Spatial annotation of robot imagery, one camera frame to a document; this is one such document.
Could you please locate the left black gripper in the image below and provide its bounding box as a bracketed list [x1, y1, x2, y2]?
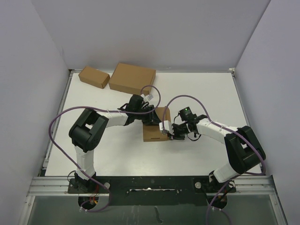
[135, 105, 160, 125]

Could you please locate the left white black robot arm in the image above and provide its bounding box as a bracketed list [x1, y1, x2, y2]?
[69, 94, 161, 193]

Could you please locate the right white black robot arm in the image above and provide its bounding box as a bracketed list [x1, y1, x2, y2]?
[166, 107, 266, 192]

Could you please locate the large closed cardboard box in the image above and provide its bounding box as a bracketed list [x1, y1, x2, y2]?
[109, 63, 156, 95]

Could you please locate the small closed cardboard box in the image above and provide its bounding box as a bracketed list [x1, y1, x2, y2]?
[79, 66, 110, 89]

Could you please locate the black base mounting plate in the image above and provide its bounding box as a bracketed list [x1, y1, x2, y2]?
[67, 176, 236, 206]

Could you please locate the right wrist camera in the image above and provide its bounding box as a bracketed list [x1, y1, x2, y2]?
[159, 120, 174, 140]

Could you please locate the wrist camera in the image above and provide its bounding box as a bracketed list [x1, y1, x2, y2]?
[159, 120, 174, 140]
[143, 94, 153, 102]

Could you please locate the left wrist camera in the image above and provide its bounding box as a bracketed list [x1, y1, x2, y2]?
[143, 94, 153, 102]

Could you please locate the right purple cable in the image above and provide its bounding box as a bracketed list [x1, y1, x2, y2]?
[161, 95, 267, 225]

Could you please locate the purple cable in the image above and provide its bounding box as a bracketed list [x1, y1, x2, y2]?
[161, 95, 267, 225]
[48, 85, 161, 213]

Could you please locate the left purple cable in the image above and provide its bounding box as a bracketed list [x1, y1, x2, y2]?
[48, 85, 161, 213]

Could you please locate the aluminium frame rail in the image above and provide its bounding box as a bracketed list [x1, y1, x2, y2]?
[27, 176, 69, 196]

